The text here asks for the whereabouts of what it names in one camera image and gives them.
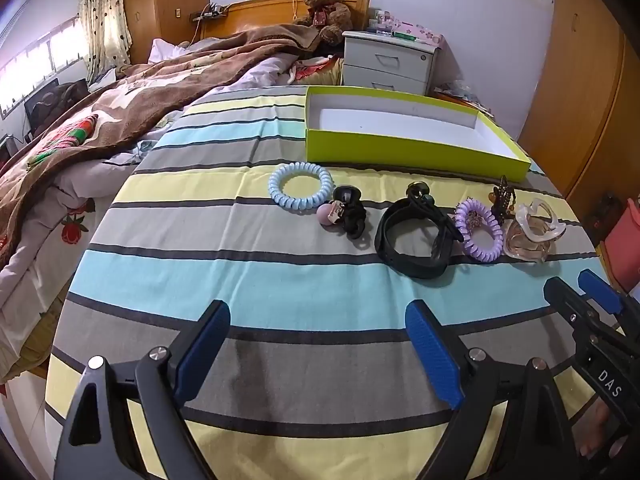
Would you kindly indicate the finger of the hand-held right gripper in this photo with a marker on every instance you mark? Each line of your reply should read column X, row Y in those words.
column 600, row 290
column 567, row 305

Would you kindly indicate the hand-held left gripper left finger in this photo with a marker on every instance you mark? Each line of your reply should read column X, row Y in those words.
column 205, row 350

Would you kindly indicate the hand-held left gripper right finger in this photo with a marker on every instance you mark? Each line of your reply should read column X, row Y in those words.
column 432, row 355

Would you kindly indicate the clear plastic hair claw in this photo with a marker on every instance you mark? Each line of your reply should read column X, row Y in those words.
column 530, row 245

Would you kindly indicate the rhinestone hair clip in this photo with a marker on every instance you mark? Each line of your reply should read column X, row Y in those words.
column 471, row 219

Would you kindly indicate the green cardboard box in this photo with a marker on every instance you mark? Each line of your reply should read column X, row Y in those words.
column 400, row 150

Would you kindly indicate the person's right hand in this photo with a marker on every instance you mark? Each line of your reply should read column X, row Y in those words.
column 595, row 430

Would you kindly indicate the pink plastic stool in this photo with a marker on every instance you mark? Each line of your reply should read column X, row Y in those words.
column 627, row 245

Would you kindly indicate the striped bed sheet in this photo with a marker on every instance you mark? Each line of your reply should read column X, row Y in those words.
column 300, row 285

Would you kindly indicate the white floral quilt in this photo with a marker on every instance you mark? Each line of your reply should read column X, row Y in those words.
column 50, row 260

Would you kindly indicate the wooden closet doors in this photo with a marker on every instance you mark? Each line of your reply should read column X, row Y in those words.
column 580, row 85

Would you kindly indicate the orange box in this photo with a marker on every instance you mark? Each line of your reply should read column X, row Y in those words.
column 460, row 94

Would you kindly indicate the brown blanket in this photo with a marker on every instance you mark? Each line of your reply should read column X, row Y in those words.
column 150, row 95

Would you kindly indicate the dark cloth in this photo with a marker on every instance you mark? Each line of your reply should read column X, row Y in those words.
column 55, row 102

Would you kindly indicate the grey nightstand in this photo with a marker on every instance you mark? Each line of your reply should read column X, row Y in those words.
column 380, row 60

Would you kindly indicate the yellow red pillow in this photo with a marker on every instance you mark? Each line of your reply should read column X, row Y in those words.
column 320, row 72

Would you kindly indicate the pink floral box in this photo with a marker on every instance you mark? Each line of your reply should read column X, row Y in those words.
column 422, row 32

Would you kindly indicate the window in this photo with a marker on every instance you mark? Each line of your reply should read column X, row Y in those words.
column 45, row 55

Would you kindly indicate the power strip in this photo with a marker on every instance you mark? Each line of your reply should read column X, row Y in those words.
column 210, row 12

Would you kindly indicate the wooden headboard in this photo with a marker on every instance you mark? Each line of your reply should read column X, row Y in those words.
column 260, row 15

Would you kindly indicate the dotted curtain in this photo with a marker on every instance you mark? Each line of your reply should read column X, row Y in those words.
column 102, row 20

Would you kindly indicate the tall wooden wardrobe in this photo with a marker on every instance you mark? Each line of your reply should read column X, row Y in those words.
column 165, row 0

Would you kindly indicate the brown teddy bear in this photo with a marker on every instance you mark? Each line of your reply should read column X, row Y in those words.
column 325, row 10

